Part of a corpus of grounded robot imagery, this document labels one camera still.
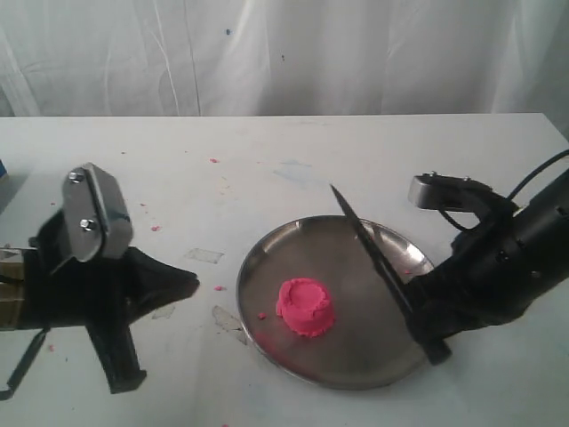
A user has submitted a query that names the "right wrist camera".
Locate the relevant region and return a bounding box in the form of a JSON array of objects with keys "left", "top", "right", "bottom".
[{"left": 408, "top": 173, "right": 492, "bottom": 212}]

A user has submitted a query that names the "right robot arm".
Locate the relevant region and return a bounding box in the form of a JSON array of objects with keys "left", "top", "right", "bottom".
[{"left": 402, "top": 173, "right": 568, "bottom": 342}]

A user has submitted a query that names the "pink putty lump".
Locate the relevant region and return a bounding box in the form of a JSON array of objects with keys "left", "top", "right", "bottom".
[{"left": 276, "top": 278, "right": 336, "bottom": 338}]

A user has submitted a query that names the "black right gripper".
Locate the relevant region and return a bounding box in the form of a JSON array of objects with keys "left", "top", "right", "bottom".
[{"left": 399, "top": 181, "right": 568, "bottom": 356}]

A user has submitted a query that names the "round steel plate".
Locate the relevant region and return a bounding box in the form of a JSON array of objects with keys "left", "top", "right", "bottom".
[{"left": 236, "top": 215, "right": 428, "bottom": 390}]

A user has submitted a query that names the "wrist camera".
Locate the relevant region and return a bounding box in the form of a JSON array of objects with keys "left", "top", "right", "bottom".
[
  {"left": 62, "top": 163, "right": 133, "bottom": 262},
  {"left": 408, "top": 173, "right": 492, "bottom": 212}
]

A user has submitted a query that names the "black knife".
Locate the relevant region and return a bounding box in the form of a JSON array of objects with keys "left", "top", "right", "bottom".
[{"left": 330, "top": 184, "right": 452, "bottom": 366}]

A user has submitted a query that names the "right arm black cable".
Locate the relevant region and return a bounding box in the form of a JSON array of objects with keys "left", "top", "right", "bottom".
[{"left": 506, "top": 149, "right": 569, "bottom": 199}]

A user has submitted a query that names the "blue box at edge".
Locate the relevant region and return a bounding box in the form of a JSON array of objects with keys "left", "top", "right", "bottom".
[{"left": 0, "top": 161, "right": 7, "bottom": 180}]

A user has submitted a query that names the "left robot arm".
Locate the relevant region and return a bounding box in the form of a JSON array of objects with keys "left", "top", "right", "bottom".
[{"left": 1, "top": 213, "right": 199, "bottom": 400}]

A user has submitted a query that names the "white backdrop sheet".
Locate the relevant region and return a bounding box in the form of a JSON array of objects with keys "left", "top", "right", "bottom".
[{"left": 0, "top": 0, "right": 569, "bottom": 118}]

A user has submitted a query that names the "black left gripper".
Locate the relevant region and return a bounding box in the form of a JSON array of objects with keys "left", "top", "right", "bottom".
[{"left": 17, "top": 209, "right": 199, "bottom": 394}]

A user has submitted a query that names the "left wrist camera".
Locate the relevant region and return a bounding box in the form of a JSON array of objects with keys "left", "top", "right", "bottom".
[{"left": 62, "top": 163, "right": 133, "bottom": 262}]

